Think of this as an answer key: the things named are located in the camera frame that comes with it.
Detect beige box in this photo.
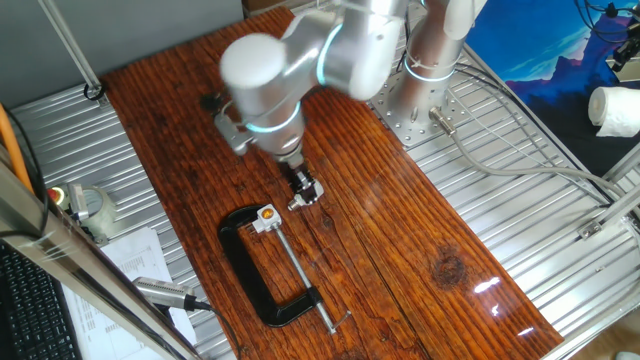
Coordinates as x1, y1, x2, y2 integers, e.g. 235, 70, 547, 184
605, 53, 640, 84

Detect black keyboard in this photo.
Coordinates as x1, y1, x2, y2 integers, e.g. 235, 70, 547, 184
0, 242, 84, 360

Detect clear tape roll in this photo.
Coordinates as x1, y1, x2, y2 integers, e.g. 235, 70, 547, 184
74, 185, 119, 244

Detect black handheld device cable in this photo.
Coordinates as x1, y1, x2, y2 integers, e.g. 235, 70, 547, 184
192, 299, 242, 360

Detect white light bulb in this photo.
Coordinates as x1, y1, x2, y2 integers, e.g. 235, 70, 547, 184
287, 179, 325, 211

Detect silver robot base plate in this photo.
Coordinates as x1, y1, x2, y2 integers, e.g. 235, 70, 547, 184
362, 74, 474, 149

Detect brown wooden board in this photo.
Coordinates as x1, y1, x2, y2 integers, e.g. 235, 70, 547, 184
99, 7, 565, 360

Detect orange pipe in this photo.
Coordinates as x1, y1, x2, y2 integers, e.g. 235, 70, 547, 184
0, 102, 34, 194

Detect steel frame beam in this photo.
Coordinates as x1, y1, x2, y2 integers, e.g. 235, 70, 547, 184
0, 144, 201, 360

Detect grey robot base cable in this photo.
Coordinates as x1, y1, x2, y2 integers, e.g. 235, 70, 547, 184
428, 106, 614, 206

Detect white toilet paper roll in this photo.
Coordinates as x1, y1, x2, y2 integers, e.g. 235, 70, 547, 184
588, 86, 640, 139

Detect white bulb socket adapter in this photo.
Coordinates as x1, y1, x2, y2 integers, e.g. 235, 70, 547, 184
251, 203, 283, 235

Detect printed paper sheets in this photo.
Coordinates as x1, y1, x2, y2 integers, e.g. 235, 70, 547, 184
62, 227, 199, 360

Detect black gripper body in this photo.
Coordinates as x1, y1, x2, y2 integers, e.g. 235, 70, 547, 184
285, 158, 314, 187

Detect aluminium frame profile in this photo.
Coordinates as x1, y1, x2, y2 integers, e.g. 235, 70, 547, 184
578, 144, 640, 241

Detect diagonal aluminium frame post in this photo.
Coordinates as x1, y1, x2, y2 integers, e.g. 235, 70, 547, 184
37, 0, 109, 106

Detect silver ribbed handheld device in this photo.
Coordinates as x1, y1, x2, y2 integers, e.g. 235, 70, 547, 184
132, 276, 199, 312

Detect black exterior camera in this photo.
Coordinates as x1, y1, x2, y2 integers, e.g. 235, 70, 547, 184
612, 37, 640, 66

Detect blue mountain poster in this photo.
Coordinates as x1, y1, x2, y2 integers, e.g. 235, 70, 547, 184
464, 0, 640, 176

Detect black C-clamp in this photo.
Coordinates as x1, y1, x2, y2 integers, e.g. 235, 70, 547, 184
217, 203, 352, 336

